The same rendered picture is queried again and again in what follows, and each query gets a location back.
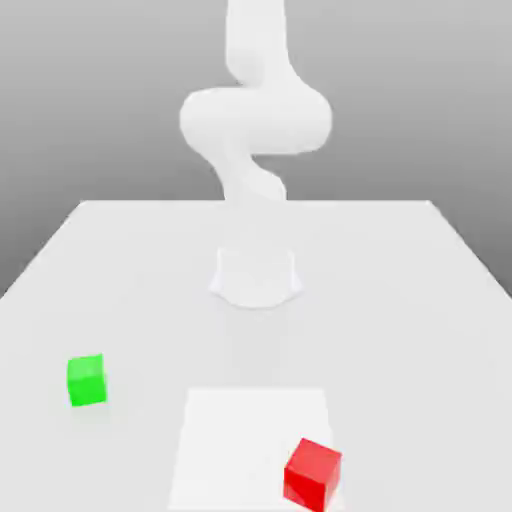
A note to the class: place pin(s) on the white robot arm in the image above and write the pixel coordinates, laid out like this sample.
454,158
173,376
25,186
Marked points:
256,120

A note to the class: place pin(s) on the small green cube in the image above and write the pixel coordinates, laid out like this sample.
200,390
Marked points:
86,382

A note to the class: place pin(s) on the small red cube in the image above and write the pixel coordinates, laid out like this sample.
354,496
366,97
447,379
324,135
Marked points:
310,476

